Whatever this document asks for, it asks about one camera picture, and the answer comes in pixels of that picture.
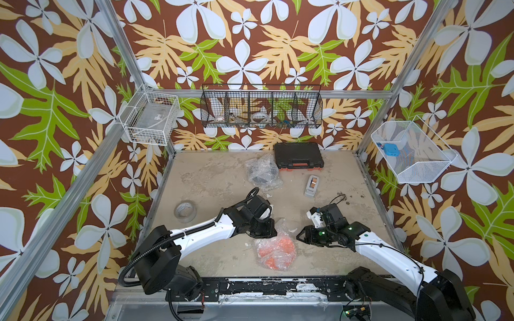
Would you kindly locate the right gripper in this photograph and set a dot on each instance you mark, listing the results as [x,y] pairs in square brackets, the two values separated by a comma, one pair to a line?
[308,235]

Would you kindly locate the white tape dispenser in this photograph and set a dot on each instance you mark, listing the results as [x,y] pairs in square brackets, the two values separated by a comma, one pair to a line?
[312,186]

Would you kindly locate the black wire basket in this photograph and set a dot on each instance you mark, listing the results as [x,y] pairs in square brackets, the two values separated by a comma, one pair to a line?
[261,105]

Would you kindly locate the blue object in basket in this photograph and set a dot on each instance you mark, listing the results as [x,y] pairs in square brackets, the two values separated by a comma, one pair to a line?
[391,150]

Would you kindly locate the white wire basket right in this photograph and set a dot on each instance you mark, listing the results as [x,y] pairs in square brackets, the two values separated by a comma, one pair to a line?
[424,155]

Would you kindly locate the clear bubble wrap sheet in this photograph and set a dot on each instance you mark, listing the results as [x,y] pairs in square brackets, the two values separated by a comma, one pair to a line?
[262,165]

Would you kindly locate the white wire basket left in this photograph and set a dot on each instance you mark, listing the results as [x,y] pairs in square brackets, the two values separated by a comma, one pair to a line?
[149,117]

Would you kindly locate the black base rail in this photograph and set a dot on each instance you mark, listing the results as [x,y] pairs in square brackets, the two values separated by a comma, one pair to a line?
[328,288]

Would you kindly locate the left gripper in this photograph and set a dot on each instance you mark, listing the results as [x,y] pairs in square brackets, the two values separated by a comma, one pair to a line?
[268,232]

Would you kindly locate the black plastic case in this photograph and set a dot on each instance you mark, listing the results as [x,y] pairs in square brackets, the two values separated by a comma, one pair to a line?
[289,156]

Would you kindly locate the white wire basket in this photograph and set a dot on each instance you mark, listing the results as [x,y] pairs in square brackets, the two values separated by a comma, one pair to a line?
[149,117]
[424,155]

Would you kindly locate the orange plate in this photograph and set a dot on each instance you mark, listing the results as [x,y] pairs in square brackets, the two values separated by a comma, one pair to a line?
[276,253]

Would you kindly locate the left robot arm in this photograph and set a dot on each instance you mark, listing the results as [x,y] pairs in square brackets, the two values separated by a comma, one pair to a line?
[155,264]

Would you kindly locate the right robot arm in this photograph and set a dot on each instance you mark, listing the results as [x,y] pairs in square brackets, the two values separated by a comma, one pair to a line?
[419,291]

